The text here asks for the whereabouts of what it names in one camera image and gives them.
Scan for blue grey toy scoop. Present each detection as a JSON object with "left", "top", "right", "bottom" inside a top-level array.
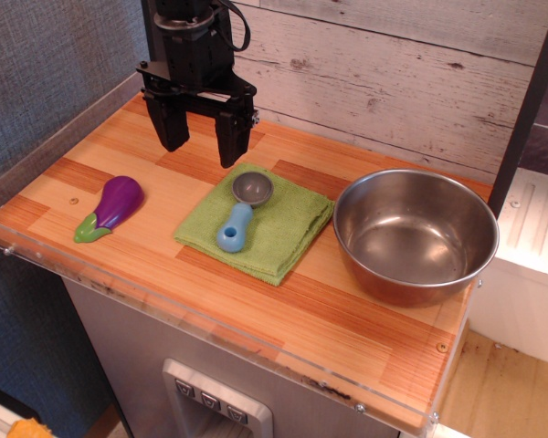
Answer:
[{"left": 216, "top": 172, "right": 274, "bottom": 253}]

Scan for grey toy fridge cabinet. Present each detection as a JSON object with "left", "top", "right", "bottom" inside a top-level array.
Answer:
[{"left": 65, "top": 280, "right": 400, "bottom": 437}]

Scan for silver dispenser button panel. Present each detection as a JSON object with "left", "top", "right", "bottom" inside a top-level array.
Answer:
[{"left": 163, "top": 358, "right": 274, "bottom": 437}]

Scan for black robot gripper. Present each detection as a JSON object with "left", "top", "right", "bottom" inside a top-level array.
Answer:
[{"left": 142, "top": 19, "right": 257, "bottom": 168}]

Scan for stainless steel bowl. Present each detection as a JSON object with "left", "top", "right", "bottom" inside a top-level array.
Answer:
[{"left": 332, "top": 169, "right": 500, "bottom": 308}]

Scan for green folded cloth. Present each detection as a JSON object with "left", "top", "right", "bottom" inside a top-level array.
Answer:
[{"left": 174, "top": 163, "right": 334, "bottom": 286}]

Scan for dark right frame post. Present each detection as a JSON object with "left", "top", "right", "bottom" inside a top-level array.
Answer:
[{"left": 488, "top": 31, "right": 548, "bottom": 217}]

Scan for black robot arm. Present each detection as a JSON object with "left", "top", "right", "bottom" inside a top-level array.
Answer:
[{"left": 137, "top": 1, "right": 258, "bottom": 168}]

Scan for purple toy eggplant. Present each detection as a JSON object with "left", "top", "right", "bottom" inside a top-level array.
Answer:
[{"left": 73, "top": 175, "right": 144, "bottom": 244}]

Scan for white toy sink unit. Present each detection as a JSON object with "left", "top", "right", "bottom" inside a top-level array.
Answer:
[{"left": 465, "top": 67, "right": 548, "bottom": 366}]

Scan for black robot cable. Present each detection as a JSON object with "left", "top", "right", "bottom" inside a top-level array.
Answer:
[{"left": 208, "top": 0, "right": 250, "bottom": 52}]

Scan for clear acrylic table guard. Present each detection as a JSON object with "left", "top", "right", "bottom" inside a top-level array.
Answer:
[{"left": 0, "top": 216, "right": 440, "bottom": 430}]

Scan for yellow black object bottom left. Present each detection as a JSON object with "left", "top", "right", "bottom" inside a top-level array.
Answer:
[{"left": 0, "top": 390, "right": 54, "bottom": 437}]

